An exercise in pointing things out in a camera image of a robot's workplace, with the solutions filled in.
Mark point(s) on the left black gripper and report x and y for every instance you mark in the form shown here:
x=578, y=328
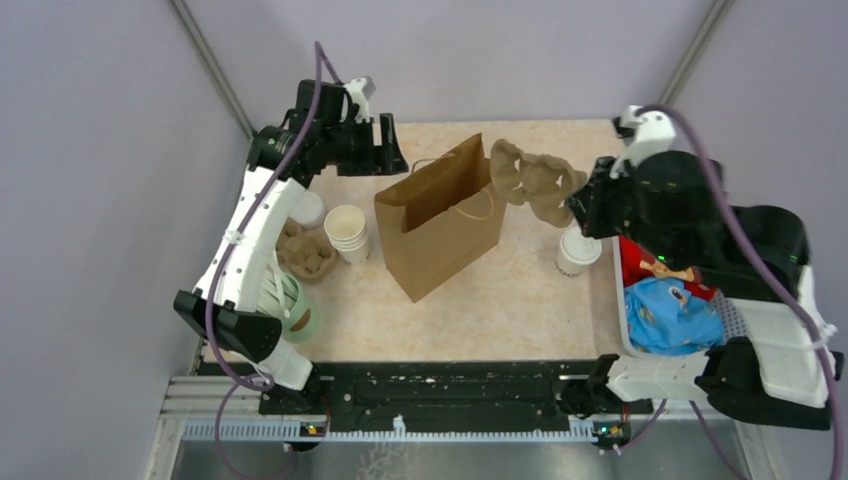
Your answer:
x=377, y=160

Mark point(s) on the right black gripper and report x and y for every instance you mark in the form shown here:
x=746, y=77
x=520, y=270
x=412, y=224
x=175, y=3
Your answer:
x=585, y=205

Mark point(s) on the brown cardboard cup carrier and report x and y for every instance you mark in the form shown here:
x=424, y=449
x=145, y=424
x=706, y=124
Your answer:
x=543, y=181

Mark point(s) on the white plastic cup lid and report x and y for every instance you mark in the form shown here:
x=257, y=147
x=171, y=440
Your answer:
x=573, y=244

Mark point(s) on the brown paper bag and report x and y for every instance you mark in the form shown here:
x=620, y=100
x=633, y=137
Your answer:
x=438, y=220

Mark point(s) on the white paper coffee cup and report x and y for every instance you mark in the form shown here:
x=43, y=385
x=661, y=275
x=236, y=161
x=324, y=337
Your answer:
x=570, y=267

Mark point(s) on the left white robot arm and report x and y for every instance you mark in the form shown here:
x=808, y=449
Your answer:
x=222, y=306

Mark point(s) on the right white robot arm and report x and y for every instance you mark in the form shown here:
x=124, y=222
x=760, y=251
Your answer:
x=776, y=370

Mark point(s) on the red snack packet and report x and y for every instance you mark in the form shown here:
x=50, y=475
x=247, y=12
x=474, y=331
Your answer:
x=637, y=264

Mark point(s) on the stack of white paper cups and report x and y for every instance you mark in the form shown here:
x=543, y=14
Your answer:
x=346, y=229

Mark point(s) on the stack of white lids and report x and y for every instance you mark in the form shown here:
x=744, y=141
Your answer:
x=309, y=212

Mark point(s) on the stack of cardboard cup carriers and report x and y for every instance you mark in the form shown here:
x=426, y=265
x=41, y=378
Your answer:
x=308, y=255

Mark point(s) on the blue snack packet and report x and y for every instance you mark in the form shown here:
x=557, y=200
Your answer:
x=664, y=318

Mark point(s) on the white plastic basket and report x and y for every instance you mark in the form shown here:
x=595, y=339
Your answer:
x=734, y=325

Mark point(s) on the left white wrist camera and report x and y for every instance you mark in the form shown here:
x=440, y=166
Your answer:
x=358, y=93

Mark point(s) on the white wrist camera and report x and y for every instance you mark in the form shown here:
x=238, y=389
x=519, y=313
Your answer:
x=358, y=93
x=652, y=133

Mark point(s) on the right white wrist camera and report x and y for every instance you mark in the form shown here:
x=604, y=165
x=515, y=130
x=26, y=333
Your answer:
x=652, y=133

